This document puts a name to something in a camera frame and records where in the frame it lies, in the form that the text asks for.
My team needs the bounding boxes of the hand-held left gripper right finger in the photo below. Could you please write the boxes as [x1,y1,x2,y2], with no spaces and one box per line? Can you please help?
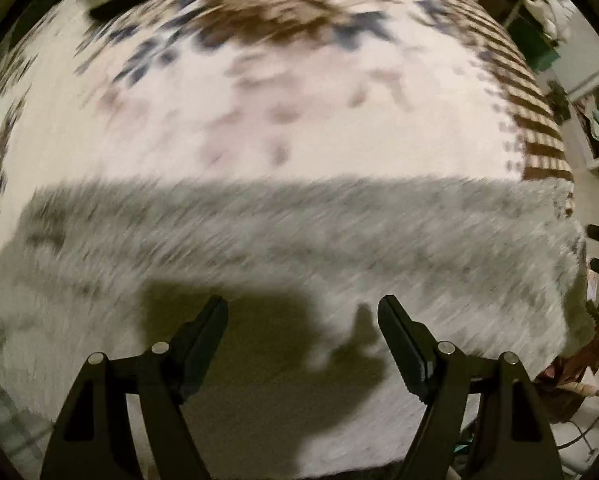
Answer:
[377,295,565,480]

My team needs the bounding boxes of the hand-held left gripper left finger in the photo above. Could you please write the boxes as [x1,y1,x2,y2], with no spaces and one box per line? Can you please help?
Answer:
[40,295,229,480]

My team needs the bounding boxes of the grey fleece pants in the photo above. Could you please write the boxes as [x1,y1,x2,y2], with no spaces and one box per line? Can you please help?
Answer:
[0,172,597,478]

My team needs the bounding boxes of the brown bag on floor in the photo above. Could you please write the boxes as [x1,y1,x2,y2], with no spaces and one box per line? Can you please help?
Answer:
[534,305,599,423]

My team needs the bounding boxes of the teal rack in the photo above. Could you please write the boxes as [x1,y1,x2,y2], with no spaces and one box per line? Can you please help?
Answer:
[449,430,480,466]

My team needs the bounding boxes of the brown checked sheet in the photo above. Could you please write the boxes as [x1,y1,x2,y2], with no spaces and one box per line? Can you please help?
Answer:
[414,0,575,218]

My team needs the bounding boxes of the white wardrobe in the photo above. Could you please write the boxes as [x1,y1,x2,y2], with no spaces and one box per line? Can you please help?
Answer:
[562,0,599,171]

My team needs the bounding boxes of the teal stool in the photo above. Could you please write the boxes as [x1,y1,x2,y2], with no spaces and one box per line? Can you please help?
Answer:
[507,15,563,73]

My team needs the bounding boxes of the pale striped cloth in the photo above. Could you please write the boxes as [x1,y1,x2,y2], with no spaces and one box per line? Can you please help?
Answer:
[0,355,55,461]

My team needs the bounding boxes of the white puffy jacket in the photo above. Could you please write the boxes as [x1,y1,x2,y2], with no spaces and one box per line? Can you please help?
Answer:
[512,0,577,43]

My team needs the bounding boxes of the floral blanket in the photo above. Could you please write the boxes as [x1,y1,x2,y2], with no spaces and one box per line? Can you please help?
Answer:
[0,0,530,256]

